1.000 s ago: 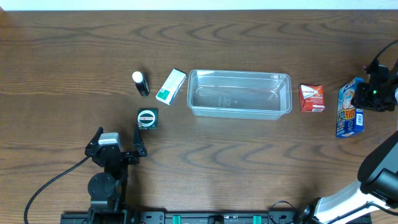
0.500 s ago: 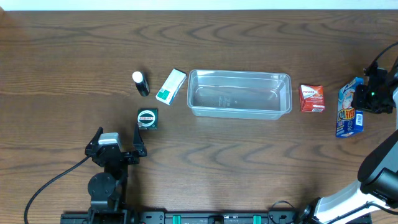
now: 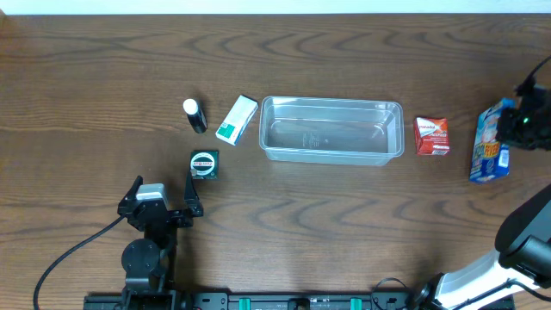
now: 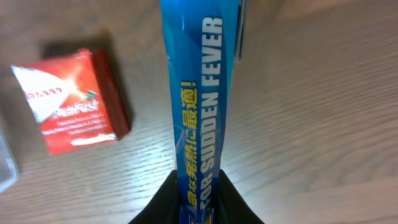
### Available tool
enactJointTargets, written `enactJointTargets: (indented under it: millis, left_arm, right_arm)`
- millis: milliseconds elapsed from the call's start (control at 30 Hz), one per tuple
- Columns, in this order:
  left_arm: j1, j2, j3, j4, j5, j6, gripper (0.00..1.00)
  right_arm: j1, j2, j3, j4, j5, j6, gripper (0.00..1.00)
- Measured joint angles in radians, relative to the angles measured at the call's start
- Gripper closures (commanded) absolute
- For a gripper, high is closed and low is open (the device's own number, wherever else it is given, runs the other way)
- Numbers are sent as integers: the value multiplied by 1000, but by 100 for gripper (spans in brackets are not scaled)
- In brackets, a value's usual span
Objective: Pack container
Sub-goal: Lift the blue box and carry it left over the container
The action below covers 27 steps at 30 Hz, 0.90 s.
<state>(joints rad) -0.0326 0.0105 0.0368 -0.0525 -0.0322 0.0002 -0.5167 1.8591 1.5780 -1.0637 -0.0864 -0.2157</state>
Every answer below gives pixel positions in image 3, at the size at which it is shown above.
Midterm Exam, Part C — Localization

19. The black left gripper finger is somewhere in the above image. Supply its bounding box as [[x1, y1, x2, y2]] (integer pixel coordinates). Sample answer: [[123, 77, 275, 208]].
[[183, 172, 201, 211], [121, 176, 143, 207]]

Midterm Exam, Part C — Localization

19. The blue KoolFever box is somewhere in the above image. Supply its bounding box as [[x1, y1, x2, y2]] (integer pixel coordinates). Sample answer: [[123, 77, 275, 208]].
[[469, 98, 515, 183]]

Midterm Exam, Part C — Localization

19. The dark bottle white cap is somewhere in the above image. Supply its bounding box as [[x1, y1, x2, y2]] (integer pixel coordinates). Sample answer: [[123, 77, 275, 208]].
[[183, 98, 207, 133]]

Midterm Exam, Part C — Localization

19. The red Panadol ActiFast box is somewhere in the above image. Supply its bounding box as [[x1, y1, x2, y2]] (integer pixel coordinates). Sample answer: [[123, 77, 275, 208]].
[[414, 117, 450, 156]]

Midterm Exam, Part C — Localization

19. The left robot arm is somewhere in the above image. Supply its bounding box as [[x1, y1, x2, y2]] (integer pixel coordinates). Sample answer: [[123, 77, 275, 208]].
[[115, 174, 204, 310]]

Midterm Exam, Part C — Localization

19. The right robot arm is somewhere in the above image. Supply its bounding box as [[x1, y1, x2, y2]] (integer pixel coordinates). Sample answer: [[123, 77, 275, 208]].
[[408, 79, 550, 309]]

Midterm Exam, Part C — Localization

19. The clear plastic container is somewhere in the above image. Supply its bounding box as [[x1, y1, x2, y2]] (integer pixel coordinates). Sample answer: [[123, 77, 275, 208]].
[[259, 96, 405, 166]]

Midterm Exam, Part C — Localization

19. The green Zam-Buk box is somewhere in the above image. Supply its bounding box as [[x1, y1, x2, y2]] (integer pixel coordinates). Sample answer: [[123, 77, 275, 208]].
[[189, 151, 220, 180]]

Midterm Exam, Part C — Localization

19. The white green Panadol box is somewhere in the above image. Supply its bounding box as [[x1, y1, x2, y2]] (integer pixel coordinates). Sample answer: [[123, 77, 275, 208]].
[[215, 95, 258, 146]]

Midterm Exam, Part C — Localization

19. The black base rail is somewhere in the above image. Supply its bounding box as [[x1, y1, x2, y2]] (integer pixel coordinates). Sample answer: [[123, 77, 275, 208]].
[[83, 292, 407, 310]]

